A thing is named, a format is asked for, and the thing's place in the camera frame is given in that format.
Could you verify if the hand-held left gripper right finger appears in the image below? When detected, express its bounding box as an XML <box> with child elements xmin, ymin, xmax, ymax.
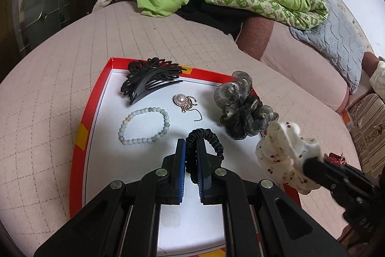
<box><xmin>195</xmin><ymin>139</ymin><xmax>349</xmax><ymax>257</ymax></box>

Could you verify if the grey quilted pillow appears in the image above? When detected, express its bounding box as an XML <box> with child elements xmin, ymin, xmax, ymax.
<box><xmin>289</xmin><ymin>8</ymin><xmax>366</xmax><ymax>95</ymax></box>

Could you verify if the pearl brooch with chain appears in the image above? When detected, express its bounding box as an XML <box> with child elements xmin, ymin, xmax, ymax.
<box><xmin>172</xmin><ymin>93</ymin><xmax>200</xmax><ymax>123</ymax></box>

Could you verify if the red edged white tray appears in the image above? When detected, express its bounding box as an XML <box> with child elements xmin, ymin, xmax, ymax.
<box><xmin>69</xmin><ymin>57</ymin><xmax>301</xmax><ymax>257</ymax></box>

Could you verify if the grey organza scrunchie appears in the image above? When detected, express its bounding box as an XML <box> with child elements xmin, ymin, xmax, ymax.
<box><xmin>213</xmin><ymin>71</ymin><xmax>279</xmax><ymax>141</ymax></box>

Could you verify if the white garment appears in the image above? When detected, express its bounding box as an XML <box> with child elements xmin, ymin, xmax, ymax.
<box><xmin>368</xmin><ymin>57</ymin><xmax>385</xmax><ymax>93</ymax></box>

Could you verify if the black hair claw clip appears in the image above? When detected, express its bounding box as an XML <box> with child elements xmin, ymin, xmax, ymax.
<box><xmin>120</xmin><ymin>57</ymin><xmax>188</xmax><ymax>107</ymax></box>

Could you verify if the black pleated scrunchie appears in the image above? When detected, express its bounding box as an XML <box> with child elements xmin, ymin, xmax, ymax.
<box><xmin>185</xmin><ymin>128</ymin><xmax>225</xmax><ymax>184</ymax></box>

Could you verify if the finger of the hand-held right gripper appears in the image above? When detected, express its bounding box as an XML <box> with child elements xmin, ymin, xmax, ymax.
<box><xmin>302</xmin><ymin>163</ymin><xmax>363</xmax><ymax>205</ymax></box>
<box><xmin>311</xmin><ymin>155</ymin><xmax>378</xmax><ymax>185</ymax></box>

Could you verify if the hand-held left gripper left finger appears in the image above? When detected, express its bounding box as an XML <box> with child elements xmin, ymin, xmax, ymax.
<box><xmin>33</xmin><ymin>138</ymin><xmax>187</xmax><ymax>257</ymax></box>

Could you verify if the orange and clear plastic item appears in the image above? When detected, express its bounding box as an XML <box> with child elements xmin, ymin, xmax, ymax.
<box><xmin>343</xmin><ymin>108</ymin><xmax>354</xmax><ymax>131</ymax></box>

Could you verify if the striped floral cushion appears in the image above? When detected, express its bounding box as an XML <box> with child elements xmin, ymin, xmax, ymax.
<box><xmin>346</xmin><ymin>93</ymin><xmax>385</xmax><ymax>182</ymax></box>

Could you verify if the pink bolster cushion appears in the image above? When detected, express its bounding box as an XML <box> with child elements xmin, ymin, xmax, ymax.
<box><xmin>235</xmin><ymin>16</ymin><xmax>379</xmax><ymax>113</ymax></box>

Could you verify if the pale green bead bracelet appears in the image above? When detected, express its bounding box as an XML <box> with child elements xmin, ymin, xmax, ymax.
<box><xmin>118</xmin><ymin>106</ymin><xmax>171</xmax><ymax>147</ymax></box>

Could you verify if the black cloth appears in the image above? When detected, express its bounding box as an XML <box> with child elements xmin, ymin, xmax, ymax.
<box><xmin>176</xmin><ymin>0</ymin><xmax>247</xmax><ymax>36</ymax></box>

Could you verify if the dark red striped scrunchie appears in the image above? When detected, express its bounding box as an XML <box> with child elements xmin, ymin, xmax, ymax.
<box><xmin>327</xmin><ymin>152</ymin><xmax>347</xmax><ymax>166</ymax></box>

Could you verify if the white cherry print scrunchie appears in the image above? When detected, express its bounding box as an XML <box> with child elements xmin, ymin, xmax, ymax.
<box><xmin>255</xmin><ymin>121</ymin><xmax>322</xmax><ymax>195</ymax></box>

